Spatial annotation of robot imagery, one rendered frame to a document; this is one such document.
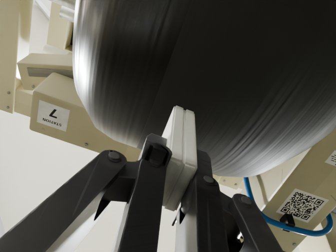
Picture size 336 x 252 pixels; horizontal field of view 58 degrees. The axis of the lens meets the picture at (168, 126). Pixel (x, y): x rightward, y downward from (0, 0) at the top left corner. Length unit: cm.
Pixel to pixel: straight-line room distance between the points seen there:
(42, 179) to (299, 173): 299
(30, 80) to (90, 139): 29
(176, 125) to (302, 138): 19
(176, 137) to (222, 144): 18
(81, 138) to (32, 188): 239
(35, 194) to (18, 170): 36
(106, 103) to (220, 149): 14
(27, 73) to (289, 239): 89
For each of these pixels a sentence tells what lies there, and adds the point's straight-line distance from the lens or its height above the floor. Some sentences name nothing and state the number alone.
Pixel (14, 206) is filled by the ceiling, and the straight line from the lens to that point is 319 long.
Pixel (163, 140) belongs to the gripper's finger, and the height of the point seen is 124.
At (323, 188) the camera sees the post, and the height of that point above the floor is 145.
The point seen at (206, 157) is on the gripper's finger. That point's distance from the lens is 17.
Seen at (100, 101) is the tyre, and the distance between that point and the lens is 34.
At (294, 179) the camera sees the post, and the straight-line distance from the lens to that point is 65.
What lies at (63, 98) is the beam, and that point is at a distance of 92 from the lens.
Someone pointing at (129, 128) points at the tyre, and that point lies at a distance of 36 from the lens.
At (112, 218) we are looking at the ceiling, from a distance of 320.
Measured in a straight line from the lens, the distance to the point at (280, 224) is 69.
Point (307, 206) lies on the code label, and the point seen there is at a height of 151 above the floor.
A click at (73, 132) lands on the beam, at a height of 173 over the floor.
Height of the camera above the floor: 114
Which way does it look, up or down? 32 degrees up
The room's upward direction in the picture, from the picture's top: 157 degrees counter-clockwise
